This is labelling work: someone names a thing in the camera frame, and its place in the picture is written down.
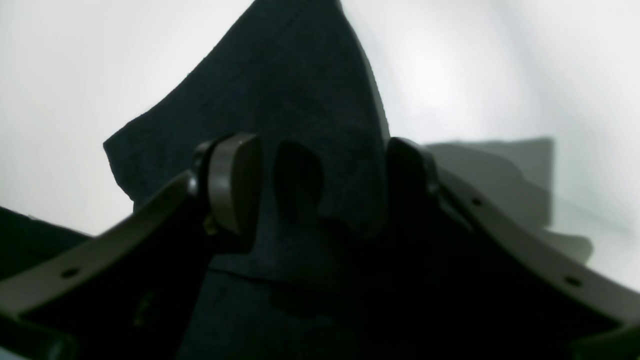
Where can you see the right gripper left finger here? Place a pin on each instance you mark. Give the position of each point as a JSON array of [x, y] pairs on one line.
[[129, 294]]

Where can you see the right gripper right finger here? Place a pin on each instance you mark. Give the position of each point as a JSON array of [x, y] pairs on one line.
[[479, 274]]

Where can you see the black T-shirt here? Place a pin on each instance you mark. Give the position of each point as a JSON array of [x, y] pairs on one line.
[[293, 73]]

